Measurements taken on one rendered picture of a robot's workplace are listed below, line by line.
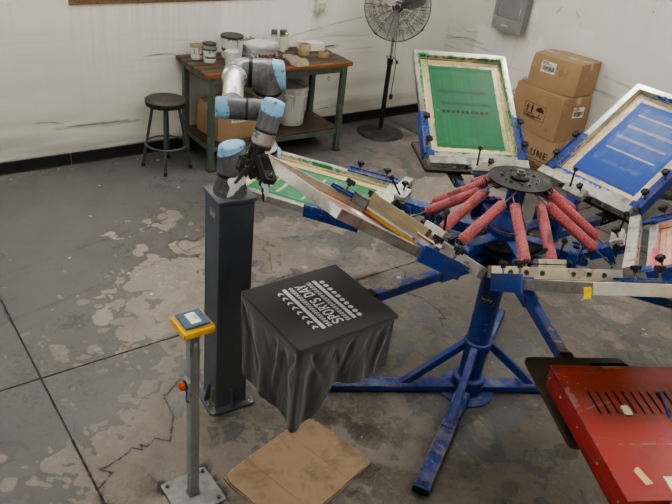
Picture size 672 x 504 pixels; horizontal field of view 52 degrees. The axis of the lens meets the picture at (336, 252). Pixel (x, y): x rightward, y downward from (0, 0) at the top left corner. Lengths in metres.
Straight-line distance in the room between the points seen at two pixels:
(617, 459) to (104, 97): 5.08
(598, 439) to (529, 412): 1.77
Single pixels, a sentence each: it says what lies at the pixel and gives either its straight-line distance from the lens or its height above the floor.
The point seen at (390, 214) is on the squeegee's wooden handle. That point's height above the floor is 1.27.
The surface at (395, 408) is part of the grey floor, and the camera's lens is 3.81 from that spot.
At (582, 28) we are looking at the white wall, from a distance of 7.13.
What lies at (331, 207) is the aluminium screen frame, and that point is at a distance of 2.25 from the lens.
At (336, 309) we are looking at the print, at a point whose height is 0.95.
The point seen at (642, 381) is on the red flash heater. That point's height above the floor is 1.10.
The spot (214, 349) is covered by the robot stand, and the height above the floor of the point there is 0.38.
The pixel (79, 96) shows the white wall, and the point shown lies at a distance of 6.20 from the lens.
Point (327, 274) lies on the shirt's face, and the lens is 3.01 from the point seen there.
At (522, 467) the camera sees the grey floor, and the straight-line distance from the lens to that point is 3.71.
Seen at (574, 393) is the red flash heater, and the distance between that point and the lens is 2.42.
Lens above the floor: 2.55
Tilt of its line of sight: 30 degrees down
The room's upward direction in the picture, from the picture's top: 7 degrees clockwise
